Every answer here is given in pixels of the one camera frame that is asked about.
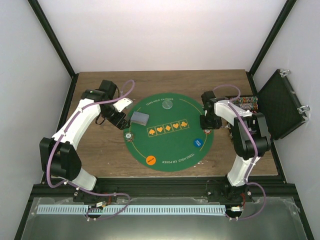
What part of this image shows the light blue slotted cable duct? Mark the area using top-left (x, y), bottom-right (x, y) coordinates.
top-left (36, 204), bottom-right (226, 216)

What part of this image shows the chip row in case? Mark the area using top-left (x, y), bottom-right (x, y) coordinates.
top-left (242, 102), bottom-right (259, 112)
top-left (234, 96), bottom-right (258, 104)

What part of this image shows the round green poker mat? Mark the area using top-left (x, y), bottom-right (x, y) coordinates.
top-left (123, 93), bottom-right (214, 172)

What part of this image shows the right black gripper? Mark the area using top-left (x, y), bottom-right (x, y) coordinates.
top-left (200, 114), bottom-right (222, 130)

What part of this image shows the blue small blind button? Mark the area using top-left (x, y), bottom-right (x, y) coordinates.
top-left (193, 138), bottom-right (204, 148)

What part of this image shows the black poker set case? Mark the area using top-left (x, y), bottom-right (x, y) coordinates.
top-left (242, 69), bottom-right (310, 141)

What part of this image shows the orange big blind button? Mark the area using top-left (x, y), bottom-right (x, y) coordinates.
top-left (145, 155), bottom-right (157, 166)

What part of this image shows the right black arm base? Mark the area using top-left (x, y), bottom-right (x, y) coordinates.
top-left (205, 183), bottom-right (248, 203)

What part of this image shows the stack of poker chips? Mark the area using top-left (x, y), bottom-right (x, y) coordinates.
top-left (124, 132), bottom-right (134, 142)

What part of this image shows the black aluminium frame rail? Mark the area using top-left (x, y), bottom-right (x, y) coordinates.
top-left (32, 176), bottom-right (296, 198)

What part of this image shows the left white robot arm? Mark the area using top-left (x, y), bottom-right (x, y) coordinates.
top-left (39, 80), bottom-right (133, 202)

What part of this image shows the blue playing card deck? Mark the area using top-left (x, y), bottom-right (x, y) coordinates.
top-left (130, 111), bottom-right (150, 126)

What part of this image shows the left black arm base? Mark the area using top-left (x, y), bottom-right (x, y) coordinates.
top-left (73, 190), bottom-right (117, 204)

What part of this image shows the clear dealer button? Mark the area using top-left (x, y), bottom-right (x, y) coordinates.
top-left (162, 99), bottom-right (173, 110)

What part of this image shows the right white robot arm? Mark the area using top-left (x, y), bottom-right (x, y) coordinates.
top-left (199, 91), bottom-right (271, 202)

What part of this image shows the top chip row in case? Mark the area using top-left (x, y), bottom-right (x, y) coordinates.
top-left (234, 96), bottom-right (258, 104)

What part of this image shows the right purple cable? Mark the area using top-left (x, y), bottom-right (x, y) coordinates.
top-left (211, 84), bottom-right (267, 221)

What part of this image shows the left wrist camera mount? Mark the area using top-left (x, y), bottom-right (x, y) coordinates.
top-left (113, 97), bottom-right (133, 113)

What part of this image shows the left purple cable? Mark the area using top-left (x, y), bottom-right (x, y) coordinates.
top-left (46, 79), bottom-right (131, 222)

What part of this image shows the purple cable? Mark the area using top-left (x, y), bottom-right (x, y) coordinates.
top-left (46, 79), bottom-right (131, 222)
top-left (211, 84), bottom-right (267, 221)

